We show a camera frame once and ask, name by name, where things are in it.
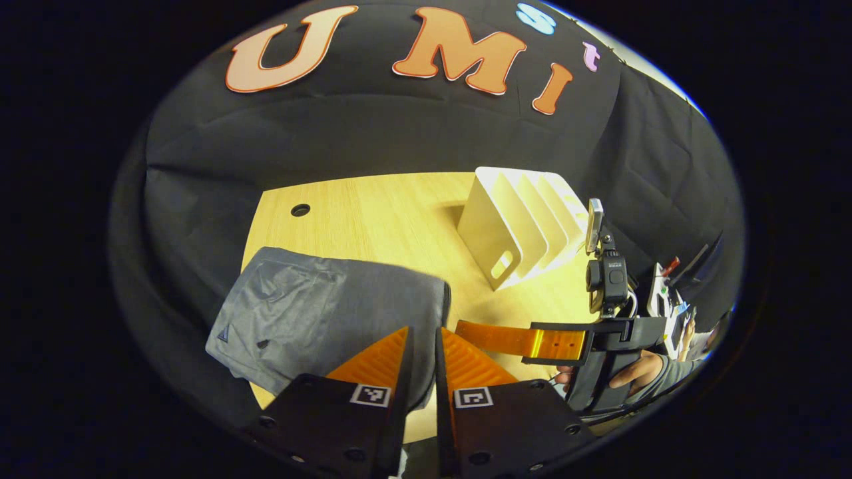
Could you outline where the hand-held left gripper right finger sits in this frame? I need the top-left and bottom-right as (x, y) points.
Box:
(435, 326), (598, 477)

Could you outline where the white bookshelf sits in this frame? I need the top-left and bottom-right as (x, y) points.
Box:
(457, 166), (590, 291)

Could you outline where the black backdrop cloth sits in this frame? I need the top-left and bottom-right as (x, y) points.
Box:
(110, 0), (743, 426)

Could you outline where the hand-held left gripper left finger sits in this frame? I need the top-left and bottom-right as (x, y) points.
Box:
(243, 325), (413, 477)

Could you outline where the grey schoolbag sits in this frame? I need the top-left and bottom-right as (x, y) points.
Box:
(205, 246), (452, 410)

